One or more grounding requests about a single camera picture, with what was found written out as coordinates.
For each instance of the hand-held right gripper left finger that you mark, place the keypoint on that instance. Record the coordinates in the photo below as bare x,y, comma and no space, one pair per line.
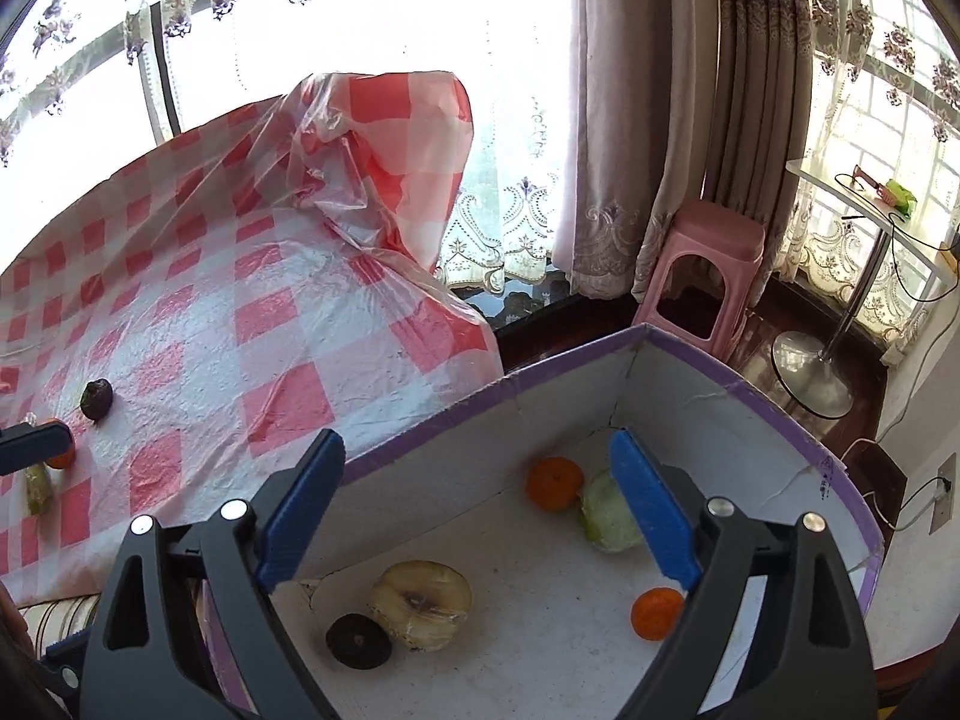
300,517

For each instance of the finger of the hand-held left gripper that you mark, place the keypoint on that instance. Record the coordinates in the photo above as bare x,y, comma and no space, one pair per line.
34,446

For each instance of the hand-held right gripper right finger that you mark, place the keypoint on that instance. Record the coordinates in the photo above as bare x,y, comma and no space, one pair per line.
652,510

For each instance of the small orange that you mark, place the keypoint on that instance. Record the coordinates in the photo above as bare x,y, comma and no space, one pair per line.
654,615
64,460
555,484

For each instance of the green melon slice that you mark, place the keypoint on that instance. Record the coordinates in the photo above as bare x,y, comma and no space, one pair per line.
36,491
604,514

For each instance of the dark wrinkled passion fruit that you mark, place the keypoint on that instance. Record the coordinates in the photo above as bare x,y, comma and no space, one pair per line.
358,641
97,399

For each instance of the yellow fruit half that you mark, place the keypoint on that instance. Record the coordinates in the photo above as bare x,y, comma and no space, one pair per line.
420,604

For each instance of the purple rimmed cardboard box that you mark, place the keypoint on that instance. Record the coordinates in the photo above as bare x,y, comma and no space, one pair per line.
540,652

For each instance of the red white checked plastic tablecloth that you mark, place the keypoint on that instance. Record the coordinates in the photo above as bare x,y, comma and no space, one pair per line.
225,300

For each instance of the pink plastic stool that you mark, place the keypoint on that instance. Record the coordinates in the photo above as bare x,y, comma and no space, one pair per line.
712,240

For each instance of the floral sheer lace curtain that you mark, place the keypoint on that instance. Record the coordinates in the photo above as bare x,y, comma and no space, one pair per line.
840,37
517,217

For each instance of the pink beige drape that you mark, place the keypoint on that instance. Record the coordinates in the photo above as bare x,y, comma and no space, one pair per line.
630,127

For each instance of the red brown small object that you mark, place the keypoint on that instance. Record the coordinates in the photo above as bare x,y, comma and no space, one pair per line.
866,178

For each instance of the green packet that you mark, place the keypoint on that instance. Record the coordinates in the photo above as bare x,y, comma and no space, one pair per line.
900,197

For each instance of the dark brown drape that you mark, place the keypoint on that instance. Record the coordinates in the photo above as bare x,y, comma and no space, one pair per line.
757,90

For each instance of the round glass pedestal table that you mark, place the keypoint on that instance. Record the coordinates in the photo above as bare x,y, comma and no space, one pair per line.
814,375

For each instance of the wall socket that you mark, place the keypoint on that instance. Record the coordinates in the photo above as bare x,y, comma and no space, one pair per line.
943,499

